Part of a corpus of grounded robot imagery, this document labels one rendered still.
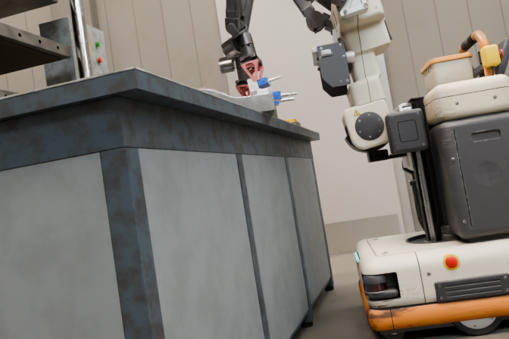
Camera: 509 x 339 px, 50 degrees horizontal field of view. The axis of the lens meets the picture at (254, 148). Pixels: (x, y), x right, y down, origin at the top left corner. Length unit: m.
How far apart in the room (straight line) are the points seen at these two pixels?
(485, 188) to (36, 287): 1.38
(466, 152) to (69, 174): 1.30
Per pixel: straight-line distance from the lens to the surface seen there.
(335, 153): 3.91
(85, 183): 1.00
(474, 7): 4.26
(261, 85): 2.07
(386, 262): 1.84
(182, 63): 4.19
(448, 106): 1.89
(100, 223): 0.99
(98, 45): 2.80
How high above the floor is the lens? 0.57
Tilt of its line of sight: 4 degrees up
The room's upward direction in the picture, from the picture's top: 9 degrees counter-clockwise
